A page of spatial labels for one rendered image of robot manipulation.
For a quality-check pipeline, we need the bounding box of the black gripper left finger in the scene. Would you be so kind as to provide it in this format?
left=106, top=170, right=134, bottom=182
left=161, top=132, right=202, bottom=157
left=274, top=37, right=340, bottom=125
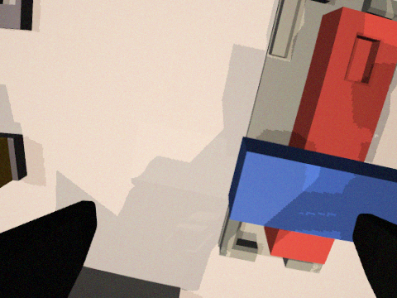
left=0, top=201, right=97, bottom=298

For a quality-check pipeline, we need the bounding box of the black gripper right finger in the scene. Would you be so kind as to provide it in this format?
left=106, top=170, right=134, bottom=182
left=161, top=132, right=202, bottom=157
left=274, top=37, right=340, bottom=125
left=353, top=213, right=397, bottom=298

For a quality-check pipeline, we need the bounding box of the red long block with rectangular sockets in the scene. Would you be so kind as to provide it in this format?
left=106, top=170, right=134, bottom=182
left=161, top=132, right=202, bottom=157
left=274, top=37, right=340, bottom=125
left=264, top=7, right=397, bottom=265

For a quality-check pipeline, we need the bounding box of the orange rectangular block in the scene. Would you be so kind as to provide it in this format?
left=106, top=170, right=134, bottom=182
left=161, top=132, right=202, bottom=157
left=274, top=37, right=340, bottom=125
left=0, top=137, right=12, bottom=189

